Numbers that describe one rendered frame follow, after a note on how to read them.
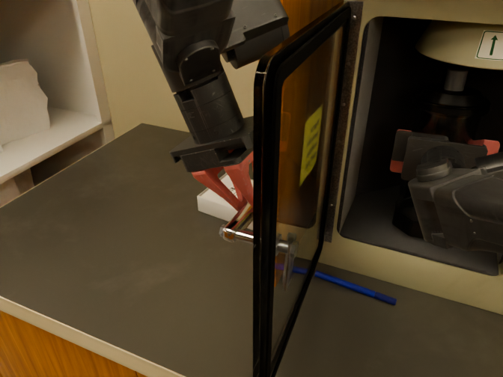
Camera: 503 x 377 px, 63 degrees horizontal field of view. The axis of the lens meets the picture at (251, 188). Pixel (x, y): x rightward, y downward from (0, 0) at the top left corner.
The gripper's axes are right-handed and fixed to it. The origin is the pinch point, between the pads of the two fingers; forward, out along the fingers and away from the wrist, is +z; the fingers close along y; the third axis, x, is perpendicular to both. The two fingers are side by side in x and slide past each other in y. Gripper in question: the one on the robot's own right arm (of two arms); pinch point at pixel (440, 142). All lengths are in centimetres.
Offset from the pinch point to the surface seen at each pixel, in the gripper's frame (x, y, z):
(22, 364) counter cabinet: 52, 74, -28
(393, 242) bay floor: 16.3, 4.2, -6.1
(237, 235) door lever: -0.2, 19.9, -36.4
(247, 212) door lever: -0.6, 20.3, -32.6
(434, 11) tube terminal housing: -19.8, 5.0, -10.6
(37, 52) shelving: 0, 124, 40
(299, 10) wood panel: -19.5, 21.1, -12.3
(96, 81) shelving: 7, 98, 37
